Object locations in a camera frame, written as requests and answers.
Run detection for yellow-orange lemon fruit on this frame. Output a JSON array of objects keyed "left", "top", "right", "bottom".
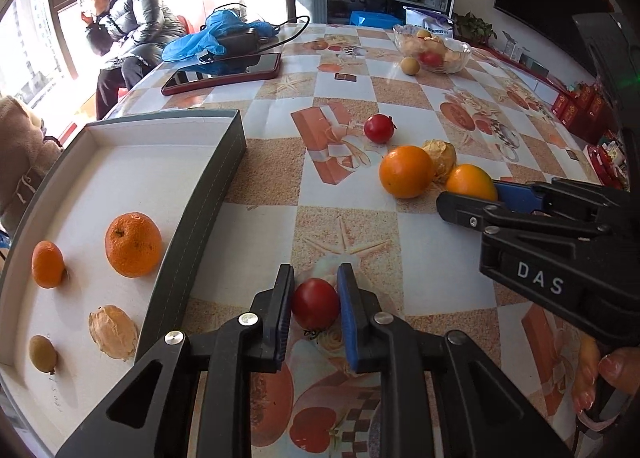
[{"left": 445, "top": 164, "right": 498, "bottom": 201}]

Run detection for smooth orange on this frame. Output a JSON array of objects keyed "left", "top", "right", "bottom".
[{"left": 378, "top": 146, "right": 435, "bottom": 199}]

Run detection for red cherry tomato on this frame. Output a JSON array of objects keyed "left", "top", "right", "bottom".
[
  {"left": 292, "top": 278, "right": 341, "bottom": 331},
  {"left": 363, "top": 113, "right": 396, "bottom": 145}
]

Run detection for round yellow longan fruit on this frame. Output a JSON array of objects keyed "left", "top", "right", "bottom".
[{"left": 399, "top": 57, "right": 421, "bottom": 76}]

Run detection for right hand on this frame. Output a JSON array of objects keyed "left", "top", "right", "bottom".
[{"left": 572, "top": 334, "right": 640, "bottom": 414}]

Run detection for golden husk fruit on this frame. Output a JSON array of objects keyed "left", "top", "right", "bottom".
[{"left": 422, "top": 139, "right": 457, "bottom": 183}]

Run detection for red gift boxes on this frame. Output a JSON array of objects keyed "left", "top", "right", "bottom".
[{"left": 551, "top": 84, "right": 617, "bottom": 145}]

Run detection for floral checkered tablecloth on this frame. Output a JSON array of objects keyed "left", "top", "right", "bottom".
[{"left": 116, "top": 24, "right": 594, "bottom": 442}]

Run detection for brown kiwi fruit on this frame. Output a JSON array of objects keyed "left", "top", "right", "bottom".
[{"left": 28, "top": 334, "right": 58, "bottom": 374}]

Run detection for glass fruit bowl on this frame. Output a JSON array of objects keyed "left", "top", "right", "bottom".
[{"left": 393, "top": 24, "right": 472, "bottom": 74}]

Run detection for large bumpy orange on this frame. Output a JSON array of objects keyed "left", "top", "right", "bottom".
[{"left": 104, "top": 212, "right": 163, "bottom": 278}]

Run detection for green potted plant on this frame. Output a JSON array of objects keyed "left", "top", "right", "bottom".
[{"left": 452, "top": 11, "right": 497, "bottom": 47}]

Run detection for white blue paper bag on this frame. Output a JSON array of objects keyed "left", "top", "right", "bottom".
[{"left": 404, "top": 6, "right": 454, "bottom": 37}]

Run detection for small tangerine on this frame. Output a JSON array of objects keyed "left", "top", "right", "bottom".
[{"left": 32, "top": 240, "right": 66, "bottom": 289}]

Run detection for blue plastic stool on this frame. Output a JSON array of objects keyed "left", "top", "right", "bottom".
[{"left": 349, "top": 10, "right": 402, "bottom": 30}]

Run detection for grey white tray box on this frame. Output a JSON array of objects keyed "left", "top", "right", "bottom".
[{"left": 1, "top": 110, "right": 246, "bottom": 456}]

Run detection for black power adapter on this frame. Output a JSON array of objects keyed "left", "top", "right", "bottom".
[{"left": 196, "top": 28, "right": 259, "bottom": 63}]

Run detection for person in brown coat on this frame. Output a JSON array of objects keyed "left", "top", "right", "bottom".
[{"left": 0, "top": 97, "right": 63, "bottom": 237}]

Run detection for blue plastic bag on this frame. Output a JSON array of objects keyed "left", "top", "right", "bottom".
[{"left": 162, "top": 9, "right": 278, "bottom": 64}]

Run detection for person in black jacket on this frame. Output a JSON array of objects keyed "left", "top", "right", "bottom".
[{"left": 81, "top": 0, "right": 186, "bottom": 120}]

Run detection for black cable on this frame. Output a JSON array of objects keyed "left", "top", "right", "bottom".
[{"left": 199, "top": 1, "right": 312, "bottom": 61}]

